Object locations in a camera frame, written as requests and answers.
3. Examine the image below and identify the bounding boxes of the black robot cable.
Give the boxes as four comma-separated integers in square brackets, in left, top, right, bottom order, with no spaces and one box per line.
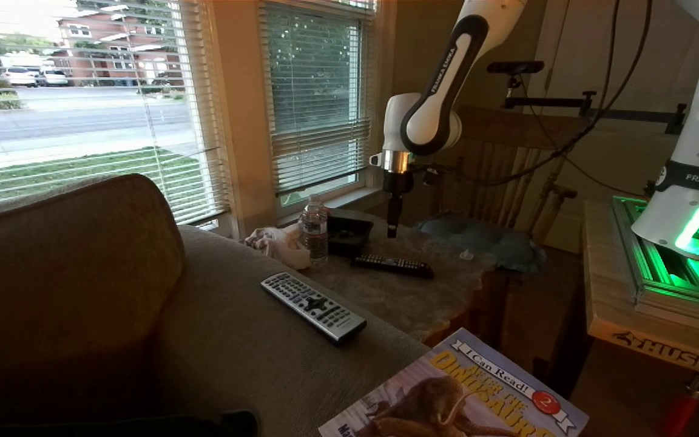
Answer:
[525,0,661,190]

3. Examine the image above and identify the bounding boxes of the clear plastic water bottle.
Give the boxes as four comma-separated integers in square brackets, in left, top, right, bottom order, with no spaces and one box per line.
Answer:
[299,196,332,269]

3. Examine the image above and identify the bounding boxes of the red handled tool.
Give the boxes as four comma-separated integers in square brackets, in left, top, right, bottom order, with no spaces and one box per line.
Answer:
[661,374,699,437]

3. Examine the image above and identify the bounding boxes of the wooden spindle back chair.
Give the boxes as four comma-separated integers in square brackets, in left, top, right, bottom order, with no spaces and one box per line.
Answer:
[435,104,587,254]

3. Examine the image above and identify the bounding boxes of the silver remote control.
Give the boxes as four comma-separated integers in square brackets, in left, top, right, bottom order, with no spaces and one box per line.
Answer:
[261,269,370,346]

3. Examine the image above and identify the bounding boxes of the grey fabric sofa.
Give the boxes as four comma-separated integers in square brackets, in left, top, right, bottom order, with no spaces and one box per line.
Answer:
[0,173,435,437]

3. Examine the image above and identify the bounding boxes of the Husky work table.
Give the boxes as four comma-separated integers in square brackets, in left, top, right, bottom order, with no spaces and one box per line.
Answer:
[581,196,699,383]

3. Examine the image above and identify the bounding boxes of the black plastic tray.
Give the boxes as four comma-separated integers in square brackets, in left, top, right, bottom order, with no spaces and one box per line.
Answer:
[326,207,377,260]

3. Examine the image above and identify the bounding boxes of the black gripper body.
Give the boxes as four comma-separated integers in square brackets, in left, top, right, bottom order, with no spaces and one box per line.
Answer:
[378,167,418,221]

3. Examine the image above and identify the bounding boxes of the black remote control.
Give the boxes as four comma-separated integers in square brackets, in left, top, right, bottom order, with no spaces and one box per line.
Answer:
[350,252,437,281]

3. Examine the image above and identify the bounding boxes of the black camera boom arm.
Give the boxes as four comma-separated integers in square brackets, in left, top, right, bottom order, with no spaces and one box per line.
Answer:
[500,87,689,136]

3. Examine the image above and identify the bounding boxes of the narrow white window blinds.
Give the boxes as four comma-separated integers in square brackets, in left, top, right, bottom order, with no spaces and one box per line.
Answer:
[258,0,375,209]

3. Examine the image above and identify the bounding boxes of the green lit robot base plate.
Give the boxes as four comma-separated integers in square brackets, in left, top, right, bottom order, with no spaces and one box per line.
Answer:
[611,191,699,310]

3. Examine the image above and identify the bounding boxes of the wide white window blinds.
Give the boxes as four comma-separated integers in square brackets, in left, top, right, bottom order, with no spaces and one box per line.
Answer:
[0,0,234,230]

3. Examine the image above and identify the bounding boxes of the black stereo camera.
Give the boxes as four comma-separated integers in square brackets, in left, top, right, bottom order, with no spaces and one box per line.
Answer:
[486,59,547,93]

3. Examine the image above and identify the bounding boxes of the white crumpled plastic bag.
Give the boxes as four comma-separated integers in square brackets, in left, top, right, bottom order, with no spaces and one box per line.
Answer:
[244,221,314,275]

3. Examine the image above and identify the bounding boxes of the dinosaur magazine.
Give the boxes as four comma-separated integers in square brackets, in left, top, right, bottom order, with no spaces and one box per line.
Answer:
[315,326,592,437]

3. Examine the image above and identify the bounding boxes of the red brick building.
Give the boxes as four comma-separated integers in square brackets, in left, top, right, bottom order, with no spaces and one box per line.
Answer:
[52,2,188,87]

